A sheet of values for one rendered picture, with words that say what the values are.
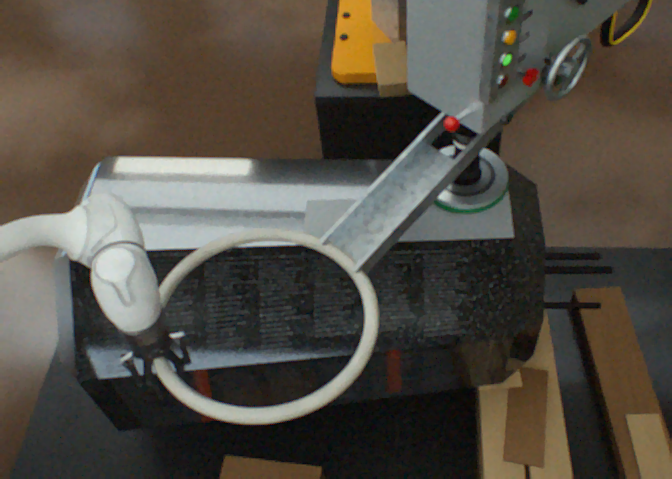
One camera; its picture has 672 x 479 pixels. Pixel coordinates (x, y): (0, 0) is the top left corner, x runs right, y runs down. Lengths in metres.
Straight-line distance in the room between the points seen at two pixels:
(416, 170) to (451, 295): 0.32
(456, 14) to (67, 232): 0.82
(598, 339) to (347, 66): 1.21
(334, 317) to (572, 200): 1.45
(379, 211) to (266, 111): 1.77
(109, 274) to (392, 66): 1.22
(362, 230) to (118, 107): 2.17
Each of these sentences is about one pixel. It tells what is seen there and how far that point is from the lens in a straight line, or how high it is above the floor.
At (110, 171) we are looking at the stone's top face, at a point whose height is 0.83.
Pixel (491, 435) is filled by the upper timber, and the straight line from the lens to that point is 2.16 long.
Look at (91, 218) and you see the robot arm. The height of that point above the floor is 1.24.
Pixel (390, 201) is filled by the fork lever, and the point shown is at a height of 0.94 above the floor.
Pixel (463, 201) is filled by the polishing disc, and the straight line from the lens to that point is 1.75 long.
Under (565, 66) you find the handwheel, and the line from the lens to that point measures 1.56.
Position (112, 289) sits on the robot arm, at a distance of 1.23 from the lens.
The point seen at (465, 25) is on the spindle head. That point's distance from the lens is 1.38.
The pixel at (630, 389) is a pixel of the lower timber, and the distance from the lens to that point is 2.43.
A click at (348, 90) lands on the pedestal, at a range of 2.23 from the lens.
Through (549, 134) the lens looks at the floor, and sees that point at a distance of 3.18.
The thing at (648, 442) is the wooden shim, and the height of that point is 0.10.
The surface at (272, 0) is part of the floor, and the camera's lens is 4.04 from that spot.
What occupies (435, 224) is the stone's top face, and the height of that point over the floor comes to 0.83.
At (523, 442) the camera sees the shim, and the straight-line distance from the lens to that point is 2.15.
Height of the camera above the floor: 2.18
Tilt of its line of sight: 51 degrees down
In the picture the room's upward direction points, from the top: 8 degrees counter-clockwise
